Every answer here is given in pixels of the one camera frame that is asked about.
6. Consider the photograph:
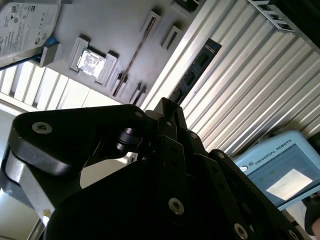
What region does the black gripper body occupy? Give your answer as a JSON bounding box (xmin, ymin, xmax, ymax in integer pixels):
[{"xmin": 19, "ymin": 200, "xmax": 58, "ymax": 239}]
[{"xmin": 43, "ymin": 158, "xmax": 234, "ymax": 240}]

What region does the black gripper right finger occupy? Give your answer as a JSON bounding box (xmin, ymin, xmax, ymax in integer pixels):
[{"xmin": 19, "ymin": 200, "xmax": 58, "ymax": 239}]
[{"xmin": 174, "ymin": 104, "xmax": 305, "ymax": 240}]

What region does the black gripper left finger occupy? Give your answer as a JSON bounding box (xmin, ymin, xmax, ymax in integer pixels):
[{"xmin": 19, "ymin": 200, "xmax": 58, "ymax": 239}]
[{"xmin": 0, "ymin": 96, "xmax": 191, "ymax": 225}]

